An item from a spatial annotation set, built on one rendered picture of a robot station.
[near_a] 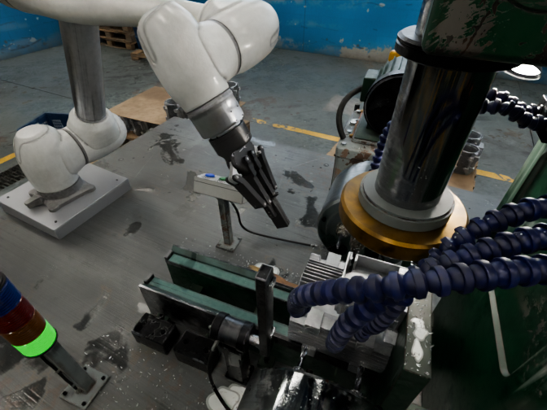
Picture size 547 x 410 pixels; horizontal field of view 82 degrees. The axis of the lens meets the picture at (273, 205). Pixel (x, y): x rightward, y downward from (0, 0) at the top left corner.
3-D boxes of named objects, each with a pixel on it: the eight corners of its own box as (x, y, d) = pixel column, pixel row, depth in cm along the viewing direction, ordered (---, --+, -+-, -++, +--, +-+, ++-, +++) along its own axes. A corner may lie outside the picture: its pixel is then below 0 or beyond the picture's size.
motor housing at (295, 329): (386, 311, 78) (407, 263, 66) (375, 388, 65) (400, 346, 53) (309, 286, 84) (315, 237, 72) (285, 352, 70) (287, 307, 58)
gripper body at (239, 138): (229, 133, 53) (255, 177, 57) (250, 112, 59) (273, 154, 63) (199, 145, 57) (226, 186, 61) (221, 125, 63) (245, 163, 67)
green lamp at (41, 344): (63, 333, 62) (54, 322, 60) (37, 362, 58) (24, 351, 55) (42, 323, 64) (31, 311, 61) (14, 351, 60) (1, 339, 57)
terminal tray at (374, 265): (400, 289, 65) (410, 267, 61) (396, 334, 58) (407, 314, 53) (343, 272, 69) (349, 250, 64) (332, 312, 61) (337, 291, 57)
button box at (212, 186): (251, 198, 99) (254, 183, 97) (242, 204, 92) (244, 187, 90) (204, 187, 103) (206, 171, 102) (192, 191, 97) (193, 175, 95)
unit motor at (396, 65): (406, 160, 127) (443, 47, 99) (400, 211, 103) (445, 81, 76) (343, 149, 134) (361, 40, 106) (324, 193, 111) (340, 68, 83)
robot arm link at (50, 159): (24, 183, 120) (-9, 132, 105) (70, 161, 131) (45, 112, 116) (47, 199, 113) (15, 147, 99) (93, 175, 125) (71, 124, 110)
